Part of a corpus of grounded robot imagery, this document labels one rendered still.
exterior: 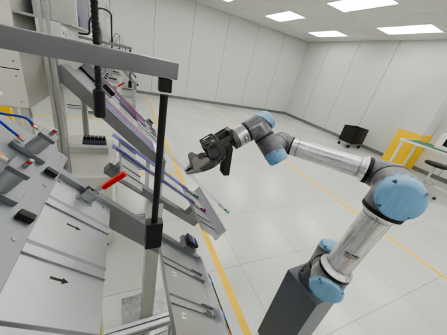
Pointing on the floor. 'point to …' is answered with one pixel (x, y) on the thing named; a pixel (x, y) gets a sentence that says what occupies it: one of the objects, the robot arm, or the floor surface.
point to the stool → (432, 173)
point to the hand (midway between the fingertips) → (189, 171)
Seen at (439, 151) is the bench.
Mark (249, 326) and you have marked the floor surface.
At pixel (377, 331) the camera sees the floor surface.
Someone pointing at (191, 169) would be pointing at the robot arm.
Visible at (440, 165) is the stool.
